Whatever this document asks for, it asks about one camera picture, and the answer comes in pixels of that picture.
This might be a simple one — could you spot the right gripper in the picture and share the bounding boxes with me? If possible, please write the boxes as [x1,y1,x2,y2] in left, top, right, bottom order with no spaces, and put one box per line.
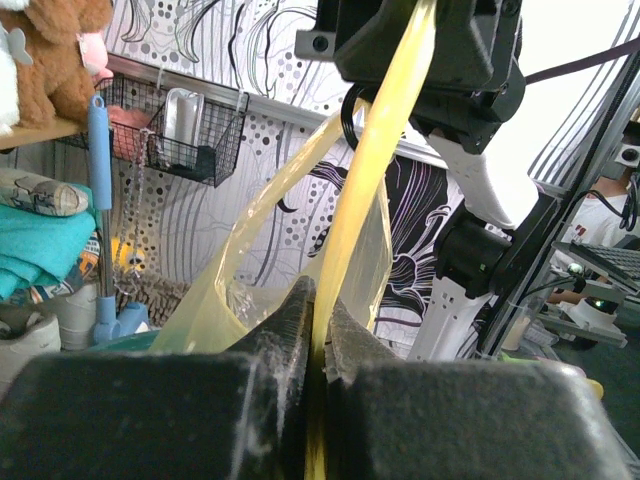
[294,1,526,154]

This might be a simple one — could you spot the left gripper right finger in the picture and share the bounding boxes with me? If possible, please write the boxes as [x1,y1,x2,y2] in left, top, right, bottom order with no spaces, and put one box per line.
[324,302,397,479]

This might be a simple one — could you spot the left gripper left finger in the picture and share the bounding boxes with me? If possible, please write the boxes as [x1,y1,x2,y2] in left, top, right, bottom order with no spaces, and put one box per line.
[240,276,315,479]

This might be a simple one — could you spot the yellow trash bag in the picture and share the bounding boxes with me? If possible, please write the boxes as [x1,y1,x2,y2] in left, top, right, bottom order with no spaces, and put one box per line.
[149,0,438,480]

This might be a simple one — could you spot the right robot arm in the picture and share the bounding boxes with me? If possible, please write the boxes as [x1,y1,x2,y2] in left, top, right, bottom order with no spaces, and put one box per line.
[295,1,557,362]

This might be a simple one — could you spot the teal trash bin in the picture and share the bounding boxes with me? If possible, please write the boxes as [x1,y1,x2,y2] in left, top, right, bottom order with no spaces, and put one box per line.
[89,330,159,352]

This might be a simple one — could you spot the blue flat mop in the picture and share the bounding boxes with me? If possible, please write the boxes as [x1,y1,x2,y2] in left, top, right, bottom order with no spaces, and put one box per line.
[88,95,148,345]

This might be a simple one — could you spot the yellow plush duck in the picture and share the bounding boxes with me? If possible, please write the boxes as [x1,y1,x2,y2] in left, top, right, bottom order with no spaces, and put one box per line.
[111,237,146,278]

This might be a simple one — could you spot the white sneaker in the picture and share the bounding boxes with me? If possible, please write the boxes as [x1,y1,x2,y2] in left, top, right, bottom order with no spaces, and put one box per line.
[1,311,61,389]

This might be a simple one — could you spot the teal folded towel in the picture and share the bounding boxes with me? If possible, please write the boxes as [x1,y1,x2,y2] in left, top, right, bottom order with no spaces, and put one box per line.
[1,206,96,300]

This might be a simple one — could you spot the patterned small pillow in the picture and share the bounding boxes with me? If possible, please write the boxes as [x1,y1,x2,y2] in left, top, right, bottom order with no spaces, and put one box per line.
[1,168,89,217]

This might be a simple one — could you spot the wooden metal shelf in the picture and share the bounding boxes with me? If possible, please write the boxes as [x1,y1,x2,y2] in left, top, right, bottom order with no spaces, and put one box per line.
[0,117,87,152]

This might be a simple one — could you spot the brown teddy bear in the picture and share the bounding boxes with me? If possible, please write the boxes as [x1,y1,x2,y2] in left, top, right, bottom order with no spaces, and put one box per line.
[1,0,113,129]

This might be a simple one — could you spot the white plush dog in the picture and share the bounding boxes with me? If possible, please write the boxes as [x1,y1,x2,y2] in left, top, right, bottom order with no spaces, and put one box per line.
[0,28,20,136]

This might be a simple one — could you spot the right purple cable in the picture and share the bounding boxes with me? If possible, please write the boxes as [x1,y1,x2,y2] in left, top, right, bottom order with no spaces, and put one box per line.
[522,40,640,85]

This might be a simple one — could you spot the black wire basket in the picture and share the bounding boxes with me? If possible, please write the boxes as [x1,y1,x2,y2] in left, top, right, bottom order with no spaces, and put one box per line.
[54,72,250,188]

